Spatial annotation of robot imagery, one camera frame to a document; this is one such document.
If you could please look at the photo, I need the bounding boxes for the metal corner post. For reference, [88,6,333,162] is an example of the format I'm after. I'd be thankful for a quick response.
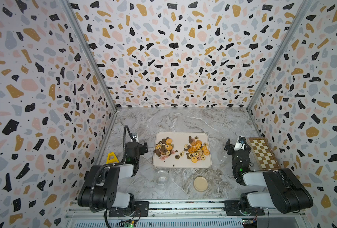
[246,0,312,113]
[60,0,117,113]

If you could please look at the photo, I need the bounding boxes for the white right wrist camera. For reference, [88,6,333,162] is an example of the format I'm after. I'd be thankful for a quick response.
[234,136,246,151]

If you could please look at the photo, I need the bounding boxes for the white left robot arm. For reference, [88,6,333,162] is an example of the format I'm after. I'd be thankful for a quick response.
[77,142,148,215]

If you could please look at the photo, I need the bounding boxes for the wooden chessboard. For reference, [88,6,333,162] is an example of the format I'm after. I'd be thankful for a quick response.
[248,137,281,171]

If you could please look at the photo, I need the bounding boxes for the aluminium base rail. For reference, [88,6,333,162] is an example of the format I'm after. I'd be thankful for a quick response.
[62,199,311,228]

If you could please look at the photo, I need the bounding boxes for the orange pretzel cookie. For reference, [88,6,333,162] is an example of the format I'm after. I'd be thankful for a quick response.
[188,146,197,154]

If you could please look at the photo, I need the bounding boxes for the metal corner post right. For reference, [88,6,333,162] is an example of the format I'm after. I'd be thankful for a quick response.
[246,0,312,113]

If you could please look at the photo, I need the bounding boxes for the beige plastic tray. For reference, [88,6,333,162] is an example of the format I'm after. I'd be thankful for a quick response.
[153,133,212,168]

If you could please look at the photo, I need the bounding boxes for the clear plastic cookie jar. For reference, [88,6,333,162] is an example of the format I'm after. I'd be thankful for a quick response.
[218,151,232,167]

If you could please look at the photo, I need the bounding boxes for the jar with beige lid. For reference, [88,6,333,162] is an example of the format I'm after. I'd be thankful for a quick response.
[154,170,170,190]

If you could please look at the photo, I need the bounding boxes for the black corrugated cable hose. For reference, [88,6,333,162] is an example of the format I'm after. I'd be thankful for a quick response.
[88,124,136,213]

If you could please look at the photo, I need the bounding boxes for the beige round jar lid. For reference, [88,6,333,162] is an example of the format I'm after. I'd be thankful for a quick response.
[193,176,208,192]

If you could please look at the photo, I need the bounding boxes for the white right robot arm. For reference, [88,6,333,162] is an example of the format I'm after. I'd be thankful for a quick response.
[224,136,314,214]

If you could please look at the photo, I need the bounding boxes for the metal corner post left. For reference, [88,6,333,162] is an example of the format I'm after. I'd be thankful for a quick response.
[60,0,117,113]

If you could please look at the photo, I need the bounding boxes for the yellow flower cookie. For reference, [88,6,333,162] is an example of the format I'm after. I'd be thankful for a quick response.
[191,157,198,163]

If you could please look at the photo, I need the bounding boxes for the yellow plastic triangle toy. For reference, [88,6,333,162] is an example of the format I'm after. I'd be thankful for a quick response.
[106,152,119,164]

